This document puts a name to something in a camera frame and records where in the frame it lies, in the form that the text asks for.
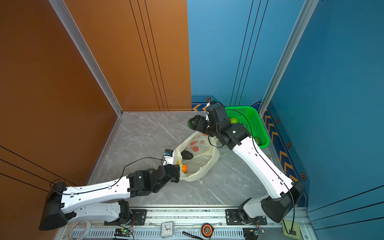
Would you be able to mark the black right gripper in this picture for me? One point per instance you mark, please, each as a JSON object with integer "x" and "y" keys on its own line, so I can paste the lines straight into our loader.
{"x": 200, "y": 120}

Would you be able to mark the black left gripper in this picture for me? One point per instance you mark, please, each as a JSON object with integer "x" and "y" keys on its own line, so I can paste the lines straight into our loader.
{"x": 177, "y": 177}

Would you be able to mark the bumpy light green fruit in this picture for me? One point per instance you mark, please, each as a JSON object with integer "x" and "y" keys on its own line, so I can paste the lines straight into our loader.
{"x": 234, "y": 120}

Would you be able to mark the dark green avocado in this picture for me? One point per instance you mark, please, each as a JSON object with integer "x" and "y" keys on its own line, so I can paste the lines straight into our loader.
{"x": 190, "y": 123}

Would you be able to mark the yellow printed plastic bag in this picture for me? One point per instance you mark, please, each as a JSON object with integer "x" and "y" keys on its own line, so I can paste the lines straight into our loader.
{"x": 205, "y": 150}

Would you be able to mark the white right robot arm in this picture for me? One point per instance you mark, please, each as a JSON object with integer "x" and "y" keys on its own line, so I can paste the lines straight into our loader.
{"x": 283, "y": 192}

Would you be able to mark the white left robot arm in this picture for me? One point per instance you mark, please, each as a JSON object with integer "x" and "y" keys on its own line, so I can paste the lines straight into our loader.
{"x": 106, "y": 201}

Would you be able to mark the green plastic basket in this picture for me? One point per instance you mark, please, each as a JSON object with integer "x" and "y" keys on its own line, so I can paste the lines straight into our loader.
{"x": 249, "y": 117}

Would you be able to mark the black dark avocado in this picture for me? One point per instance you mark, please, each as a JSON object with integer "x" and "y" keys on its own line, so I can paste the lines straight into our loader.
{"x": 186, "y": 155}

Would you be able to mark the small white clock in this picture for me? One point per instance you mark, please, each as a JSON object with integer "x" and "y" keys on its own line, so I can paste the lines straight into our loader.
{"x": 167, "y": 229}

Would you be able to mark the left green circuit board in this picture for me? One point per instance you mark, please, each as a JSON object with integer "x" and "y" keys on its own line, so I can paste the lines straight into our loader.
{"x": 123, "y": 234}

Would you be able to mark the green circuit board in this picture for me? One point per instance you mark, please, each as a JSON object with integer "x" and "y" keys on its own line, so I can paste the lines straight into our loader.
{"x": 252, "y": 233}
{"x": 123, "y": 234}

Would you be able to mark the orange black tape measure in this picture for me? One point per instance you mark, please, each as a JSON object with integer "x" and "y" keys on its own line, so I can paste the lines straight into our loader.
{"x": 207, "y": 230}

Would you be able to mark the right green circuit board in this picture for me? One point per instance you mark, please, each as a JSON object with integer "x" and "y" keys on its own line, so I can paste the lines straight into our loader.
{"x": 252, "y": 233}

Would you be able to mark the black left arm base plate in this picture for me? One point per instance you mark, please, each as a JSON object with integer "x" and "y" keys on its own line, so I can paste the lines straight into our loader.
{"x": 134, "y": 217}

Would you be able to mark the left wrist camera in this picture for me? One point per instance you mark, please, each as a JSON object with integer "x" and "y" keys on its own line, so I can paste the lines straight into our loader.
{"x": 168, "y": 157}

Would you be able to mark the aluminium front rail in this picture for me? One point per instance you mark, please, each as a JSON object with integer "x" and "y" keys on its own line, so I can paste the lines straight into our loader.
{"x": 191, "y": 218}

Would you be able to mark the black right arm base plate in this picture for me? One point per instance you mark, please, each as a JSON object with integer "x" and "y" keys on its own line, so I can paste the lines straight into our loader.
{"x": 238, "y": 217}

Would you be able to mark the green wall switch box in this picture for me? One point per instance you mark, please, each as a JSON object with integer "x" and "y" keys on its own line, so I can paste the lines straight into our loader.
{"x": 291, "y": 230}

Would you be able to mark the aluminium corner post right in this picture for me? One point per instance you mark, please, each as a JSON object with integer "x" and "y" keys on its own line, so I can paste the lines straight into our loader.
{"x": 301, "y": 23}

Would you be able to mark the aluminium corner post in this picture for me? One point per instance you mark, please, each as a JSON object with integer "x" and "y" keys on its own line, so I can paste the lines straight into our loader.
{"x": 301, "y": 23}
{"x": 78, "y": 39}

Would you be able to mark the aluminium corner post left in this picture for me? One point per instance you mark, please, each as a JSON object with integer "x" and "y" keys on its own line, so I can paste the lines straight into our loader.
{"x": 78, "y": 39}

